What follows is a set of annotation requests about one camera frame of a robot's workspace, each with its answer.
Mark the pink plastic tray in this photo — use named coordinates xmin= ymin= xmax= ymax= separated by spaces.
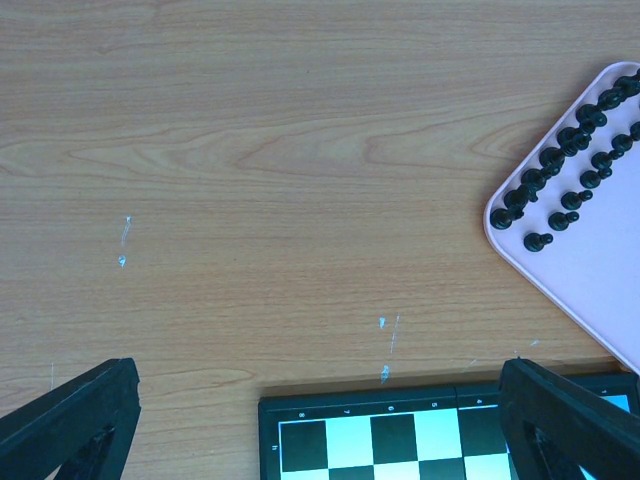
xmin=484 ymin=61 xmax=639 ymax=371

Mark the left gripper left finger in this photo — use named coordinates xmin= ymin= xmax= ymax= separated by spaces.
xmin=1 ymin=358 xmax=141 ymax=479

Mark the black pawn chess piece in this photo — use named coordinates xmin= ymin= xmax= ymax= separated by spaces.
xmin=523 ymin=232 xmax=554 ymax=253

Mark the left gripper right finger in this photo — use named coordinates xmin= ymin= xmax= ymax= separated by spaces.
xmin=499 ymin=358 xmax=639 ymax=479

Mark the black and silver chessboard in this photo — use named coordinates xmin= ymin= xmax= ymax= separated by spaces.
xmin=257 ymin=372 xmax=640 ymax=480

